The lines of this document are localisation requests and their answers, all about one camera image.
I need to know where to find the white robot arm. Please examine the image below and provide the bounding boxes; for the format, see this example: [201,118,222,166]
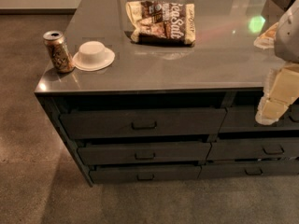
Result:
[254,0,299,125]

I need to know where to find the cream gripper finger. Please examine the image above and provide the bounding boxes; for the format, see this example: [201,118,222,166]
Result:
[255,63,299,125]
[253,22,278,49]

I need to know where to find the white upturned plastic bowl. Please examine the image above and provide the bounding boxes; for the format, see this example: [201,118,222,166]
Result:
[73,41,115,71]

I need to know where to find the sea salt chip bag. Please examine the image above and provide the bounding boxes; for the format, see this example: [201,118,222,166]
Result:
[126,1,196,46]

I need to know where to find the grey drawer cabinet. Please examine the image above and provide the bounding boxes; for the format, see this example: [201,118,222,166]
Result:
[36,0,299,184]

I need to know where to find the gold beverage can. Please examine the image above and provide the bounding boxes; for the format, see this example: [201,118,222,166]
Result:
[43,31,75,74]

